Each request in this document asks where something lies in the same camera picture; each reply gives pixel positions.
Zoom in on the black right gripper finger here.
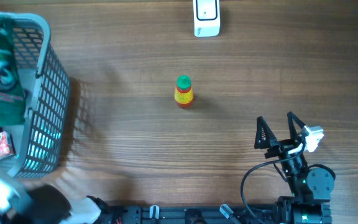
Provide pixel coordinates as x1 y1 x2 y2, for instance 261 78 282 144
287 111 305 139
254 116 279 149

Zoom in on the red sauce bottle green cap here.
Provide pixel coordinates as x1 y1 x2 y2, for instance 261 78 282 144
174 74 195 110

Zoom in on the orange Kleenex tissue pack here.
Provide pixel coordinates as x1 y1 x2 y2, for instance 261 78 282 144
0 131 14 160

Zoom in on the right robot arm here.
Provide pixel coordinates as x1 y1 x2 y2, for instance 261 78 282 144
254 112 335 203

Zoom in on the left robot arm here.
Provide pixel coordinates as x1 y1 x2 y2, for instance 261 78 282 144
0 168 112 224

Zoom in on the white barcode scanner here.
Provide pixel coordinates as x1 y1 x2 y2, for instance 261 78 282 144
193 0 221 37

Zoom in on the grey plastic shopping basket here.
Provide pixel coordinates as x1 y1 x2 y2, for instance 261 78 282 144
0 12 70 179

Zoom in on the black right camera cable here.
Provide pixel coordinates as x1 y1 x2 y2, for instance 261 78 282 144
240 141 306 224

